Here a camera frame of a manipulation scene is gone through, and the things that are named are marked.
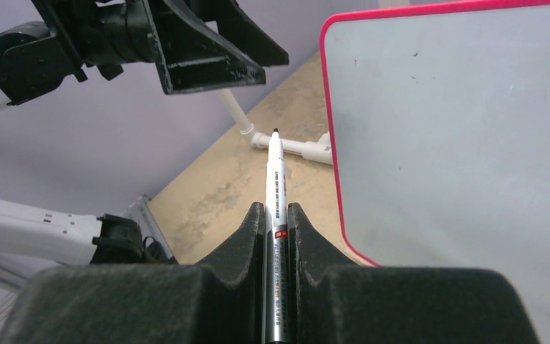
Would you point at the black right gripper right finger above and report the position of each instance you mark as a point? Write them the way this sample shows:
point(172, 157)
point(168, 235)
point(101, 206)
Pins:
point(339, 301)

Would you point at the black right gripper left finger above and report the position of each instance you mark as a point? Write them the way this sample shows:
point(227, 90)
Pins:
point(216, 300)

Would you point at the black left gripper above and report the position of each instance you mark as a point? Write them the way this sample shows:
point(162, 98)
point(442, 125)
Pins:
point(189, 56)

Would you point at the black silver marker pen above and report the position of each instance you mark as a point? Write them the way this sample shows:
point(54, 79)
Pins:
point(275, 324)

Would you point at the whiteboard with pink frame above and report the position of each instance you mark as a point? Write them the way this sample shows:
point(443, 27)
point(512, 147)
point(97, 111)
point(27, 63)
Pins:
point(439, 118)

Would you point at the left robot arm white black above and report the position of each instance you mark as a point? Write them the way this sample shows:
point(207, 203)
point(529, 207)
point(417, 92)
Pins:
point(94, 147)

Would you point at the aluminium extrusion rail frame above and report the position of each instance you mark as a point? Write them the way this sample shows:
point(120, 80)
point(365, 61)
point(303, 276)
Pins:
point(68, 239)

